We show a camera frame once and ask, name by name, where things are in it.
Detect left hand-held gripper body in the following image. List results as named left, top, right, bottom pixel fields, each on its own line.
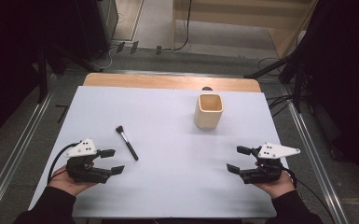
left=63, top=137, right=113, bottom=185

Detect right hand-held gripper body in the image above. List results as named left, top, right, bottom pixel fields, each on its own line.
left=239, top=142, right=301, bottom=185

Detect black makeup brush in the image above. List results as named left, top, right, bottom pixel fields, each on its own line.
left=115, top=125, right=140, bottom=161

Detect person's right hand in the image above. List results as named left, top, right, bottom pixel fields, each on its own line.
left=254, top=161, right=297, bottom=200

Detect person's left hand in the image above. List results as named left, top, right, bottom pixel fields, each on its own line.
left=48, top=164, right=97, bottom=198

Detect beige square cup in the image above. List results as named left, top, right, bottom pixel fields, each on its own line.
left=194, top=92, right=225, bottom=130

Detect white board sheet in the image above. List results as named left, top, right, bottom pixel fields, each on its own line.
left=27, top=85, right=288, bottom=218

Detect black metal stand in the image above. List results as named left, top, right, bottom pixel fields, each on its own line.
left=36, top=41, right=104, bottom=105
left=243, top=50, right=304, bottom=114

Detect dark curtain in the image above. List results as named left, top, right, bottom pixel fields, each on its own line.
left=0, top=0, right=79, bottom=148
left=302, top=0, right=359, bottom=189

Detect black cabinet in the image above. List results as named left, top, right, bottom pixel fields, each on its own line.
left=74, top=0, right=119, bottom=62

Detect light wooden steps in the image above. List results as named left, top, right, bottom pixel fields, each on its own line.
left=171, top=0, right=321, bottom=60

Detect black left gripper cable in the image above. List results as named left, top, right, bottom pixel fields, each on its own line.
left=47, top=142, right=81, bottom=185

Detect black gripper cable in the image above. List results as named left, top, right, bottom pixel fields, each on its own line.
left=47, top=142, right=81, bottom=185
left=281, top=166, right=337, bottom=224

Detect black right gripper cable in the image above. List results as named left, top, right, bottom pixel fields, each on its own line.
left=281, top=166, right=337, bottom=224

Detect aluminium floor rail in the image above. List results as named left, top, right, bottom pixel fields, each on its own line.
left=0, top=73, right=59, bottom=223
left=279, top=83, right=352, bottom=224

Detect black floor cables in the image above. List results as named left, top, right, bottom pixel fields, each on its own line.
left=256, top=56, right=294, bottom=119

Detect white floor cable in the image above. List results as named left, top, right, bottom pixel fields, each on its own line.
left=91, top=43, right=119, bottom=71

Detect black hanging cable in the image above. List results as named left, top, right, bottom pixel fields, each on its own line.
left=173, top=0, right=194, bottom=51

